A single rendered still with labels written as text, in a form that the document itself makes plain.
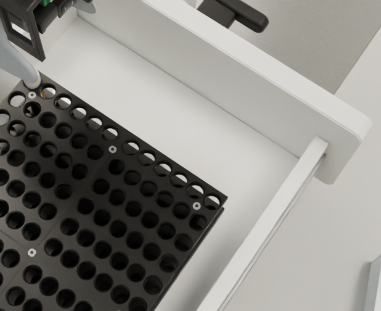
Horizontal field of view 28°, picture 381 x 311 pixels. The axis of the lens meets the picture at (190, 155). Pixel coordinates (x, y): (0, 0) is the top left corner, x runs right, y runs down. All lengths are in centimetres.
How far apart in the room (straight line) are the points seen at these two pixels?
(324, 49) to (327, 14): 8
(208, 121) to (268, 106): 7
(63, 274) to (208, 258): 12
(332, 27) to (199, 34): 112
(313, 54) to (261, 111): 104
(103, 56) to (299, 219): 22
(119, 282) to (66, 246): 4
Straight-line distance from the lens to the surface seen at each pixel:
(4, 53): 46
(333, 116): 55
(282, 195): 56
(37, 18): 40
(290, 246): 69
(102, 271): 54
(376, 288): 66
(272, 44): 164
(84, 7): 49
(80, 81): 65
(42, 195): 55
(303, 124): 58
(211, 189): 55
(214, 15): 60
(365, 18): 171
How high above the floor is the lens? 142
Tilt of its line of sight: 70 degrees down
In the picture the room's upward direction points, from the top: 7 degrees clockwise
